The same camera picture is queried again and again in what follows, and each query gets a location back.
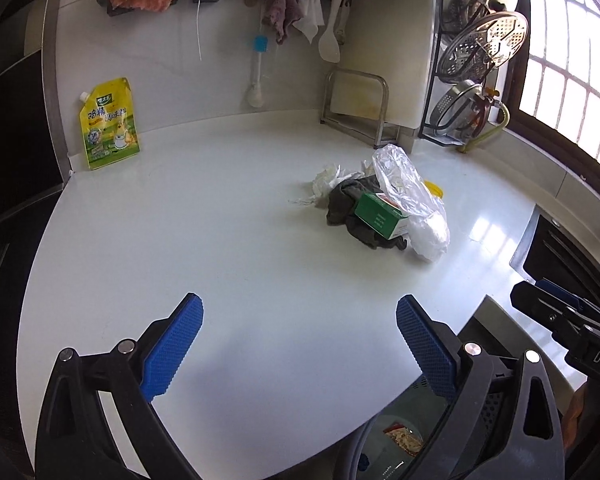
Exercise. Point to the person's right hand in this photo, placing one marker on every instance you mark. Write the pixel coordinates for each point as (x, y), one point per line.
(577, 410)

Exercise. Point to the white plastic straw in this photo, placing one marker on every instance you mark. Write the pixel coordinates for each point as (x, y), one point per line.
(198, 30)

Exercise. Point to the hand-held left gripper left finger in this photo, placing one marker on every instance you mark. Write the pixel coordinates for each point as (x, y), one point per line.
(172, 347)

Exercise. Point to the yellow plastic piece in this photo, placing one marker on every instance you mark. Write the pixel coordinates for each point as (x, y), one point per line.
(435, 190)

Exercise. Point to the red white snack wrapper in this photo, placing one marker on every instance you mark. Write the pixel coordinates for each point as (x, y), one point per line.
(405, 440)

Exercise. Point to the clear plastic bag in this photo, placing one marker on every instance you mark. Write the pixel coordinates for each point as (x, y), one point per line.
(430, 230)

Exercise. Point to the dark grey cloth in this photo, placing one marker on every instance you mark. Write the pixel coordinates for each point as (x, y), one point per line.
(342, 200)

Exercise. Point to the purple dishcloth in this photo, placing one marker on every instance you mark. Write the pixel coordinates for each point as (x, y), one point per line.
(280, 10)

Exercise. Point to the steel cutting board rack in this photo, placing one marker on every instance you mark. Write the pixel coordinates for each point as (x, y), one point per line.
(384, 105)

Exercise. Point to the white tissue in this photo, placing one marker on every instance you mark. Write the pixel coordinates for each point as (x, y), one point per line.
(327, 180)

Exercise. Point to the white bottle brush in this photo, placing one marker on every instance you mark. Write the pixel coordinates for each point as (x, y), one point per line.
(256, 75)

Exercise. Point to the steel steamer plate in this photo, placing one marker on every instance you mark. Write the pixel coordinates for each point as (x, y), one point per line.
(485, 45)

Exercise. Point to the barred window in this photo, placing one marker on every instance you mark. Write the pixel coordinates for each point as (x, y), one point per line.
(570, 60)

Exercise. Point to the green cardboard box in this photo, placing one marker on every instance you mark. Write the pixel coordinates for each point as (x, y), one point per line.
(377, 215)

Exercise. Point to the white hanging cloth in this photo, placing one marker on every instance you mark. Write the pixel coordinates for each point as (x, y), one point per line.
(310, 12)

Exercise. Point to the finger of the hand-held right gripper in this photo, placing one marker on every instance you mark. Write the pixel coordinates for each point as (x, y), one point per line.
(555, 287)
(530, 300)

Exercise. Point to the steel perforated colander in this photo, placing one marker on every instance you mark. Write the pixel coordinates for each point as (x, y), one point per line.
(455, 110)

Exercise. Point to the black steel-rimmed sink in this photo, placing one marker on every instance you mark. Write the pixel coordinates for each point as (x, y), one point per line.
(570, 255)

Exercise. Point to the yellow seasoning pouch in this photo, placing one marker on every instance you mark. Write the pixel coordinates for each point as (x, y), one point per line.
(110, 130)

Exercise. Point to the brown rimmed pot lid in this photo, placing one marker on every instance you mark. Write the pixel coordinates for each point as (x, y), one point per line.
(482, 110)

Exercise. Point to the white rice paddle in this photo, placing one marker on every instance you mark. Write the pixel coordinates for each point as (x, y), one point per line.
(329, 45)

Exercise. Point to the grey perforated waste bin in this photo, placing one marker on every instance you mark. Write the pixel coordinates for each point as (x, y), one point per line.
(347, 452)

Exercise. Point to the white cutting board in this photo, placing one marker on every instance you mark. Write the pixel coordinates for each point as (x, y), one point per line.
(390, 50)

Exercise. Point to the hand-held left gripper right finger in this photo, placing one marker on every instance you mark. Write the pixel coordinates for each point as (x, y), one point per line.
(427, 352)

